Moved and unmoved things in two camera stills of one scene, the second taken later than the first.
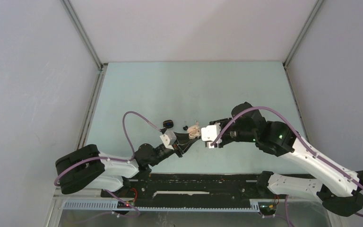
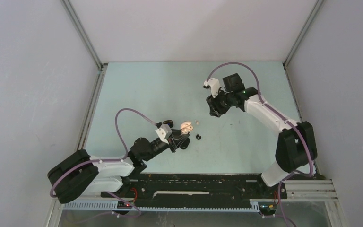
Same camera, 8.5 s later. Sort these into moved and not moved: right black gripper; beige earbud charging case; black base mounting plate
Moved: beige earbud charging case; right black gripper
Not moved: black base mounting plate
